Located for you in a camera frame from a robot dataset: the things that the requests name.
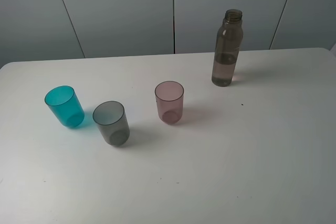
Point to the brown translucent water bottle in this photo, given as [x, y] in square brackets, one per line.
[228, 41]

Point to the pink translucent plastic cup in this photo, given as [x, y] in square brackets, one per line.
[169, 97]

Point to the grey translucent plastic cup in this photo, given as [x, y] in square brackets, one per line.
[112, 123]

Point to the teal translucent plastic cup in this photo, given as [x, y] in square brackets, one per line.
[65, 105]

